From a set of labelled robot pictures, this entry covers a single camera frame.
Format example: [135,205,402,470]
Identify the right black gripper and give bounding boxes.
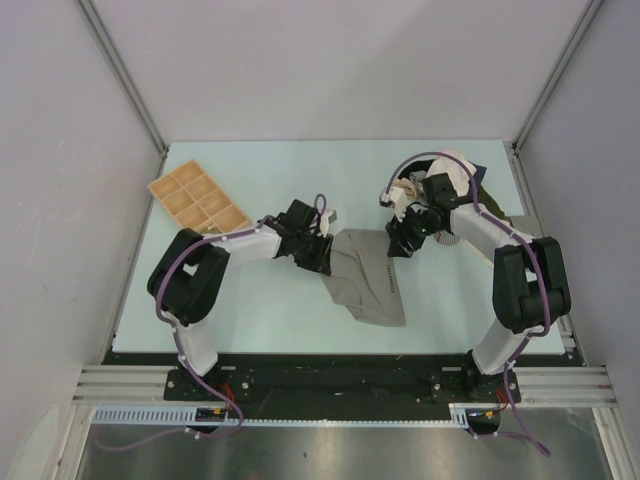
[386,203,444,258]

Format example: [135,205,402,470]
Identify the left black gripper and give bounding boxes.
[293,228,333,276]

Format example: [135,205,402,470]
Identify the grey underwear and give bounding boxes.
[323,229,406,328]

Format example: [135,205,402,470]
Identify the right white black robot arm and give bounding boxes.
[380,173,571,401]

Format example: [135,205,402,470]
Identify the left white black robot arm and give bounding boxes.
[147,194,337,400]

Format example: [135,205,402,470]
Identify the beige rolled garment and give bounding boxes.
[392,178,419,201]

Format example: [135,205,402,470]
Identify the cream beige garment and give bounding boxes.
[464,215,542,263]

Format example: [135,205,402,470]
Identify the black garment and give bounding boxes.
[397,158,435,179]

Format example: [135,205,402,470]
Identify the pink white garment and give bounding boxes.
[424,150,478,200]

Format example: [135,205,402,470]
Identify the dark olive garment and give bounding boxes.
[477,186,509,222]

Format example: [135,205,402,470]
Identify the navy blue garment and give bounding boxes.
[470,164,487,188]

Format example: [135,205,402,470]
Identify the wooden compartment tray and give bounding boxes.
[148,159,252,234]

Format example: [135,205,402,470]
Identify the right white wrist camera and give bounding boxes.
[379,186,410,223]

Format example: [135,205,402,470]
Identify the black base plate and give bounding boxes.
[101,351,584,405]

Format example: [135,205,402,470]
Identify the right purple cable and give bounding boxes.
[387,151,554,459]

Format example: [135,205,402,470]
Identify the white slotted cable duct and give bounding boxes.
[91,405,498,428]

